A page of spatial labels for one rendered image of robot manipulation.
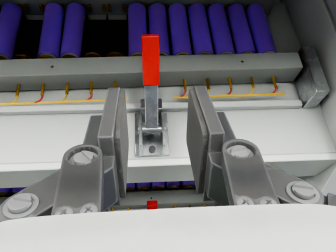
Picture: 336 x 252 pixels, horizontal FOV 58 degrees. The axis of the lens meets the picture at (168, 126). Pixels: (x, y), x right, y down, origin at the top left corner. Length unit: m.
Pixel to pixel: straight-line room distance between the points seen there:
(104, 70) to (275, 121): 0.16
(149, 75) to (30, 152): 0.12
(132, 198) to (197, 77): 0.20
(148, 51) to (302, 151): 0.16
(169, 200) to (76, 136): 0.19
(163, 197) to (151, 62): 0.23
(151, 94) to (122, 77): 0.05
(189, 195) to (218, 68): 0.20
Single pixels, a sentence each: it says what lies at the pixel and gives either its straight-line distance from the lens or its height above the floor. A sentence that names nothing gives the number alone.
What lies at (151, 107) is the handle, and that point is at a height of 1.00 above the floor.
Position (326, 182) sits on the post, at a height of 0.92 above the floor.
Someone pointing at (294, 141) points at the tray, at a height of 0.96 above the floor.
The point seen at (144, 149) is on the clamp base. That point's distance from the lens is 0.25.
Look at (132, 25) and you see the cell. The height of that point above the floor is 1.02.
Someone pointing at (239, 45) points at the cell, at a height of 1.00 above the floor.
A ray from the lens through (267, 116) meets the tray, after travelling 0.29.
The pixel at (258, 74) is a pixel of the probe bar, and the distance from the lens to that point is 0.29.
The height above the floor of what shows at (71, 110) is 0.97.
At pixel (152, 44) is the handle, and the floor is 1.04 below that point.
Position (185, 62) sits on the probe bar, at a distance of 0.27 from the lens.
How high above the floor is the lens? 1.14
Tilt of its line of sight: 42 degrees down
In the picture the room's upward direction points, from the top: 2 degrees clockwise
